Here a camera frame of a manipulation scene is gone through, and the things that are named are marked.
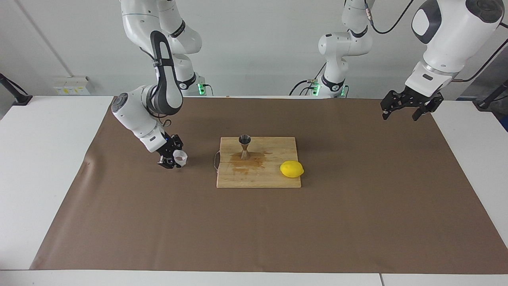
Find black stand clamp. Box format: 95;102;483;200
0;73;33;106
476;79;508;110

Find wooden cutting board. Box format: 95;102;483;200
214;137;302;189

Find steel double jigger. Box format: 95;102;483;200
238;135;252;160

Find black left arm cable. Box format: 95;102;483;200
367;0;508;82

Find brown paper table mat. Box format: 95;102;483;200
30;97;508;274

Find black left base cable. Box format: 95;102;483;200
289;62;328;97

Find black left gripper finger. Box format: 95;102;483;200
412;95;444;121
380;91;404;120

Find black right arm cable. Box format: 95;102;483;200
139;44;173;129

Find yellow lemon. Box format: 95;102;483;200
280;160;305;178

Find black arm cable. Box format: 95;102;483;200
367;0;508;82
139;44;173;129

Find dark grey partition panel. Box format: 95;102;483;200
460;47;508;100

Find white wall socket box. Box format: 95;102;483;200
53;76;91;96

